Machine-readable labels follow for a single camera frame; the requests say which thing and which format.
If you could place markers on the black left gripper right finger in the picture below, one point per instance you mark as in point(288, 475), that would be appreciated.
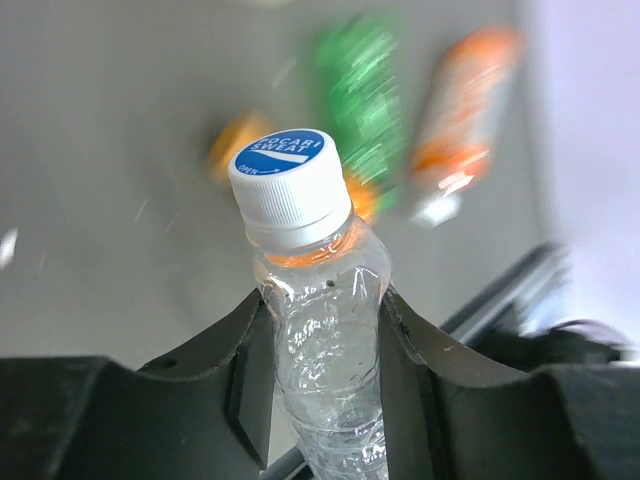
point(452, 413)

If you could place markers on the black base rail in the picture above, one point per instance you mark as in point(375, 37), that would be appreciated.
point(521, 319)

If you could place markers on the orange bottle white cap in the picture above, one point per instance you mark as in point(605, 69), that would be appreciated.
point(456, 136)

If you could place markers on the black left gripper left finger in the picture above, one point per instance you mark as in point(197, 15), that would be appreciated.
point(200, 411)

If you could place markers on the green plastic bottle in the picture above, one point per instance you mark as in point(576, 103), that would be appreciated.
point(356, 67)

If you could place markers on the small orange bottle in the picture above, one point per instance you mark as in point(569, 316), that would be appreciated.
point(252, 125)

